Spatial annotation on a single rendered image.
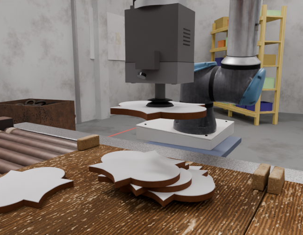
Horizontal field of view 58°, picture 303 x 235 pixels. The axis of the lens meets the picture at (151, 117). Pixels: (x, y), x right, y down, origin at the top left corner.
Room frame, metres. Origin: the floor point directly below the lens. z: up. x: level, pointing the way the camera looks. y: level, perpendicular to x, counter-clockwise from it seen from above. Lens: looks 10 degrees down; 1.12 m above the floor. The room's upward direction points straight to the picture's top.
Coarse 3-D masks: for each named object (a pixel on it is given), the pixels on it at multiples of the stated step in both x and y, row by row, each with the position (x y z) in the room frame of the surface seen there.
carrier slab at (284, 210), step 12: (288, 192) 0.39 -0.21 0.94; (300, 192) 0.39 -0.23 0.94; (264, 204) 0.35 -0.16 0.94; (276, 204) 0.35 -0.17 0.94; (288, 204) 0.35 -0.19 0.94; (300, 204) 0.35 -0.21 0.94; (264, 216) 0.32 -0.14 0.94; (276, 216) 0.32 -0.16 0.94; (288, 216) 0.32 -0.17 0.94; (300, 216) 0.32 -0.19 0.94; (252, 228) 0.29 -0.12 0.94; (264, 228) 0.29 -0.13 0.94; (276, 228) 0.29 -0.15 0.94; (288, 228) 0.29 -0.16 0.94; (300, 228) 0.29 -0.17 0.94
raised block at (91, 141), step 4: (88, 136) 0.63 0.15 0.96; (92, 136) 0.63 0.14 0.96; (96, 136) 0.64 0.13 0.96; (80, 140) 0.60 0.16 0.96; (84, 140) 0.60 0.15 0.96; (88, 140) 0.61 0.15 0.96; (92, 140) 0.63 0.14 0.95; (96, 140) 0.64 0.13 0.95; (80, 144) 0.60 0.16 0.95; (84, 144) 0.60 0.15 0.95; (88, 144) 0.61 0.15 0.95; (92, 144) 0.62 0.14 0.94; (96, 144) 0.64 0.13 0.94; (80, 148) 0.60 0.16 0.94; (84, 148) 0.60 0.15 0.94; (88, 148) 0.61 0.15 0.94
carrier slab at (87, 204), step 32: (64, 160) 0.53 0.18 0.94; (96, 160) 0.53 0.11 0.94; (64, 192) 0.39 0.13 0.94; (96, 192) 0.39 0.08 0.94; (128, 192) 0.39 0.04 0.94; (224, 192) 0.39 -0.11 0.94; (256, 192) 0.39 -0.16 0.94; (0, 224) 0.30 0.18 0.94; (32, 224) 0.30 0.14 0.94; (64, 224) 0.30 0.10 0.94; (96, 224) 0.30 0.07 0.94; (128, 224) 0.30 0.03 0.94; (160, 224) 0.30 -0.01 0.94; (192, 224) 0.30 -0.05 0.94; (224, 224) 0.30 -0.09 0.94
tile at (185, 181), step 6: (180, 168) 0.41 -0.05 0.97; (186, 168) 0.43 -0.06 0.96; (102, 174) 0.38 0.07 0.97; (180, 174) 0.38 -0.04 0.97; (186, 174) 0.38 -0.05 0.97; (102, 180) 0.38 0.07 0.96; (108, 180) 0.38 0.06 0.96; (180, 180) 0.36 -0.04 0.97; (186, 180) 0.36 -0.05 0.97; (126, 186) 0.36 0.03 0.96; (132, 186) 0.34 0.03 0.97; (138, 186) 0.34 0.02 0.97; (168, 186) 0.34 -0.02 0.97; (174, 186) 0.35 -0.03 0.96; (180, 186) 0.35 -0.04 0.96; (186, 186) 0.36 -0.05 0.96; (138, 192) 0.34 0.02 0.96; (162, 192) 0.34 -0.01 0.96; (168, 192) 0.34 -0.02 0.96
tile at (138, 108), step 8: (120, 104) 0.42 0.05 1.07; (128, 104) 0.42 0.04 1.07; (136, 104) 0.42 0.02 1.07; (144, 104) 0.42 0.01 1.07; (176, 104) 0.42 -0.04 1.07; (184, 104) 0.42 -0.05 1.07; (192, 104) 0.42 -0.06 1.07; (200, 104) 0.42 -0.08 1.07; (112, 112) 0.39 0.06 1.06; (120, 112) 0.39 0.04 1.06; (128, 112) 0.38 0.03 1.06; (136, 112) 0.37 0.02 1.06; (144, 112) 0.35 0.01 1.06; (152, 112) 0.35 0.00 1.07; (160, 112) 0.36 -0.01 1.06; (168, 112) 0.35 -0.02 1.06; (176, 112) 0.35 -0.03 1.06; (184, 112) 0.35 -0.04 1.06; (192, 112) 0.35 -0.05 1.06; (200, 112) 0.36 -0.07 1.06
